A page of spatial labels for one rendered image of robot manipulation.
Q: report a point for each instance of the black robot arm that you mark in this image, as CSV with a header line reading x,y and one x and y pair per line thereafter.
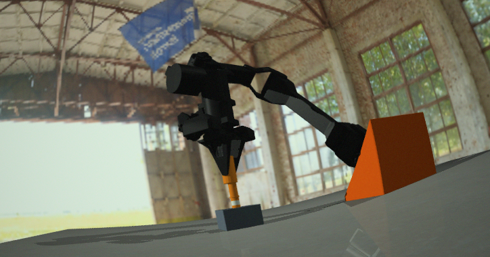
x,y
204,75

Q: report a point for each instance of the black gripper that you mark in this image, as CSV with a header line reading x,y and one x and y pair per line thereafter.
x,y
217,123

